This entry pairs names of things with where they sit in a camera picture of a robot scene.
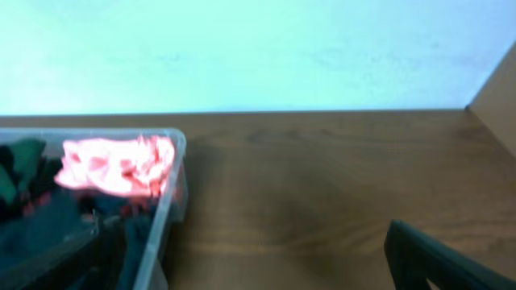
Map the red navy plaid shirt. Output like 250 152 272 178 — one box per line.
23 193 146 217

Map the clear plastic storage bin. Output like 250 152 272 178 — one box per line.
1 128 188 289

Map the navy garment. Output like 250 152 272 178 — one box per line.
1 189 156 289

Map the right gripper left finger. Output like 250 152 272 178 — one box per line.
1 219 125 290

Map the pink garment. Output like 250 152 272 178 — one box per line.
54 135 176 197

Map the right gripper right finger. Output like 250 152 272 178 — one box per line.
384 220 515 290

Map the dark green garment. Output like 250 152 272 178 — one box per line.
1 139 46 205

